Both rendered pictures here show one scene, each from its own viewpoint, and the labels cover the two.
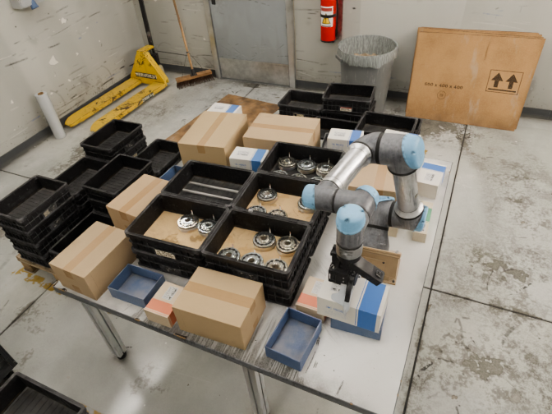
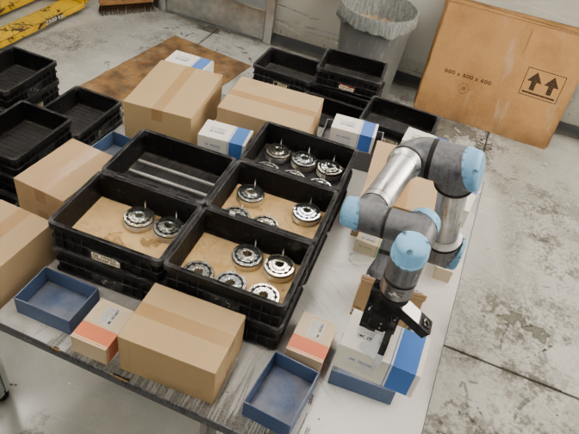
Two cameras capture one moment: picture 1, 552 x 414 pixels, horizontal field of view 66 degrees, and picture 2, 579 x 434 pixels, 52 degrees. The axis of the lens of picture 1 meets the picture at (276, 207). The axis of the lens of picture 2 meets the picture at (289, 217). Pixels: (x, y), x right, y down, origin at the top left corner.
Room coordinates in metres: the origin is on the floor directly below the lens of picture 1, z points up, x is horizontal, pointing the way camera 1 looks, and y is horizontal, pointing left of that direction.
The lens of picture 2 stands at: (0.00, 0.26, 2.26)
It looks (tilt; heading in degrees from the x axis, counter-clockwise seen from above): 42 degrees down; 347
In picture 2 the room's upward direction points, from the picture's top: 10 degrees clockwise
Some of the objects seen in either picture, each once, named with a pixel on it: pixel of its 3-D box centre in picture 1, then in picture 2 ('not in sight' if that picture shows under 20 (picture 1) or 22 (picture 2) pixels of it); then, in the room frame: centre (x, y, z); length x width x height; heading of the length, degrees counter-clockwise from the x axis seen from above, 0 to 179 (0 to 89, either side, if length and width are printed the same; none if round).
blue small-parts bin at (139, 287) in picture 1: (137, 285); (58, 300); (1.26, 0.66, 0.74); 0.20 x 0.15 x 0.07; 63
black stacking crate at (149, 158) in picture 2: (210, 190); (171, 176); (1.74, 0.33, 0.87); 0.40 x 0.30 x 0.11; 65
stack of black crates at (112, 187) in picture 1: (126, 198); (26, 166); (2.39, 1.05, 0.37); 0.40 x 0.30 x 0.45; 152
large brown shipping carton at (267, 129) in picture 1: (282, 141); (270, 121); (2.25, -0.08, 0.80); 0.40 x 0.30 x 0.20; 68
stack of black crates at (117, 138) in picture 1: (120, 158); (16, 104); (2.93, 1.21, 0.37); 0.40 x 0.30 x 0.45; 152
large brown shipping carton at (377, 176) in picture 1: (382, 181); (400, 195); (1.76, -0.58, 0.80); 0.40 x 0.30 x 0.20; 159
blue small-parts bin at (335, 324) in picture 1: (359, 314); (365, 368); (1.00, -0.30, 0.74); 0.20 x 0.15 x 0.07; 66
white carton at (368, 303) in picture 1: (352, 300); (382, 351); (0.81, -0.22, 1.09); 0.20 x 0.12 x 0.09; 62
